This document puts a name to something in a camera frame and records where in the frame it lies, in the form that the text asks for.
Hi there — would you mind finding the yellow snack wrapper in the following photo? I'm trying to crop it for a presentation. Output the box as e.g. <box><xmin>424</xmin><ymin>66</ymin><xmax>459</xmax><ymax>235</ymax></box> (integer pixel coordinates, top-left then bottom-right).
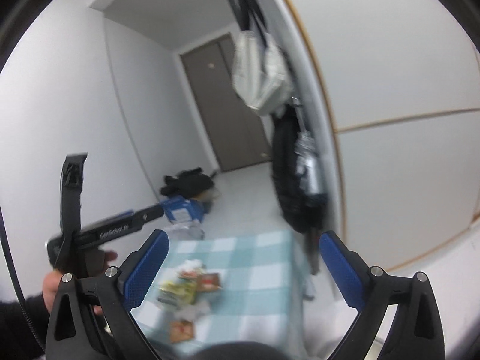
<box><xmin>157</xmin><ymin>279</ymin><xmax>197</xmax><ymax>307</ymax></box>

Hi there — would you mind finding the orange sachet wrapper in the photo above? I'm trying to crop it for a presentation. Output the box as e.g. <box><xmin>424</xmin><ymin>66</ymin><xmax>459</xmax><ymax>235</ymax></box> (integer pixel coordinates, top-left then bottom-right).
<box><xmin>169</xmin><ymin>320</ymin><xmax>195</xmax><ymax>344</ymax></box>

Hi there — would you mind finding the red checkered sauce packet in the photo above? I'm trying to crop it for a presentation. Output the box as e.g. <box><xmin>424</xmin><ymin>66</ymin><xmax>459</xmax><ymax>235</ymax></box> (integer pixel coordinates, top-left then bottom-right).
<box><xmin>197</xmin><ymin>272</ymin><xmax>222</xmax><ymax>293</ymax></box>

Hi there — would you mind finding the black left sleeve forearm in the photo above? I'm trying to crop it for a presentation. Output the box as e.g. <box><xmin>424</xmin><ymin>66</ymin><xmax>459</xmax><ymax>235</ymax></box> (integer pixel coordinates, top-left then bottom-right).
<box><xmin>1</xmin><ymin>294</ymin><xmax>50</xmax><ymax>360</ymax></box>

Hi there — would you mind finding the person's left hand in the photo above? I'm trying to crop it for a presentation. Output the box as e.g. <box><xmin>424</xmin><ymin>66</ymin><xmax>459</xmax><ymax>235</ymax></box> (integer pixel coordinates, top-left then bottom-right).
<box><xmin>41</xmin><ymin>250</ymin><xmax>119</xmax><ymax>316</ymax></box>

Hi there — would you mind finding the blue cardboard box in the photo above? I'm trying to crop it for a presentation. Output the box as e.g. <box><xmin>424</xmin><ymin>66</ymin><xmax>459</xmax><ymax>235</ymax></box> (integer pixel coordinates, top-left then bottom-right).
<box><xmin>160</xmin><ymin>196</ymin><xmax>205</xmax><ymax>224</ymax></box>

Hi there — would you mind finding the crumpled white tissue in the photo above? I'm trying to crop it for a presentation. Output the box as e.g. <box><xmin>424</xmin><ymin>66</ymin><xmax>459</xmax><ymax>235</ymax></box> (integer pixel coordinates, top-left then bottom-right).
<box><xmin>176</xmin><ymin>259</ymin><xmax>205</xmax><ymax>276</ymax></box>

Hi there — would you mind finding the grey plastic mailer bag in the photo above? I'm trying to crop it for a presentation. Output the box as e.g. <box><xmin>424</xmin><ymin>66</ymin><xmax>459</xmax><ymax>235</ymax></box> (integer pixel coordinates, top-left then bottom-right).
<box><xmin>163</xmin><ymin>221</ymin><xmax>205</xmax><ymax>241</ymax></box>

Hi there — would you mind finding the black clothes pile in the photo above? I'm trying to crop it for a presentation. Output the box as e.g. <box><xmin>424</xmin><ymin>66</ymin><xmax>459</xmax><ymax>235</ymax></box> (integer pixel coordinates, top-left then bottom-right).
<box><xmin>160</xmin><ymin>167</ymin><xmax>215</xmax><ymax>199</ymax></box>

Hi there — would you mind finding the checkered teal tablecloth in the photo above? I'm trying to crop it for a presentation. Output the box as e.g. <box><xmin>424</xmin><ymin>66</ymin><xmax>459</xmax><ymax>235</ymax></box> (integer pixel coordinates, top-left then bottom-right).
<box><xmin>132</xmin><ymin>230</ymin><xmax>310</xmax><ymax>359</ymax></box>

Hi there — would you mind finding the black hanging garment bag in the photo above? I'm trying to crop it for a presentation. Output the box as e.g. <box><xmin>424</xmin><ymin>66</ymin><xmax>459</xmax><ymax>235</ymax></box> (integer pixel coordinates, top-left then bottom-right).
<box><xmin>272</xmin><ymin>105</ymin><xmax>328</xmax><ymax>234</ymax></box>

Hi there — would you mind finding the silver folded umbrella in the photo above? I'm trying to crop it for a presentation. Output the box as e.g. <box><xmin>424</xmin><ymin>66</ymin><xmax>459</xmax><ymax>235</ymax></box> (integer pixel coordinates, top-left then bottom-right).
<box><xmin>295</xmin><ymin>132</ymin><xmax>325</xmax><ymax>198</ymax></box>

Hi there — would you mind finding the brown entrance door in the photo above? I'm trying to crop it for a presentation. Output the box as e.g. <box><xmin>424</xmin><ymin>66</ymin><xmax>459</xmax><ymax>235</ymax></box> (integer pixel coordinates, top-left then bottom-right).
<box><xmin>181</xmin><ymin>34</ymin><xmax>270</xmax><ymax>172</ymax></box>

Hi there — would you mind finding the white tote bag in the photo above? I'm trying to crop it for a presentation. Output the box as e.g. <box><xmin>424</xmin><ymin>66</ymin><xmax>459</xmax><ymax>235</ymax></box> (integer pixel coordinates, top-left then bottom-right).
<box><xmin>232</xmin><ymin>31</ymin><xmax>294</xmax><ymax>116</ymax></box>

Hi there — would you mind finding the black cable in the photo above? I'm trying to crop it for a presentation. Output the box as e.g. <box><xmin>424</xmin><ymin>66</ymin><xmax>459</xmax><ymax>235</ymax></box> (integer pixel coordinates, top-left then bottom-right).
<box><xmin>0</xmin><ymin>205</ymin><xmax>48</xmax><ymax>353</ymax></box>

